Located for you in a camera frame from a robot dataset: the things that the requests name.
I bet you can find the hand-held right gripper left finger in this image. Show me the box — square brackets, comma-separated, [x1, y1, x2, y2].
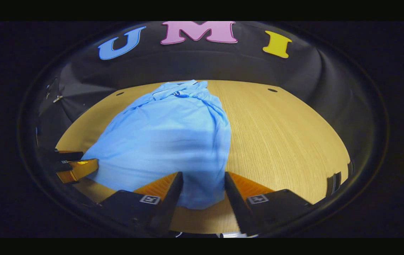
[97, 171, 184, 237]

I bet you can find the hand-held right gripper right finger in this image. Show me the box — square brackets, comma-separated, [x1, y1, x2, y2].
[224, 171, 314, 237]

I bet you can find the light blue T-shirt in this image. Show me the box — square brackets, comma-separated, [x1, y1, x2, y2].
[81, 80, 233, 210]

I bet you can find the black bracket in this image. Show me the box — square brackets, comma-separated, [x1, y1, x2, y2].
[326, 171, 342, 197]

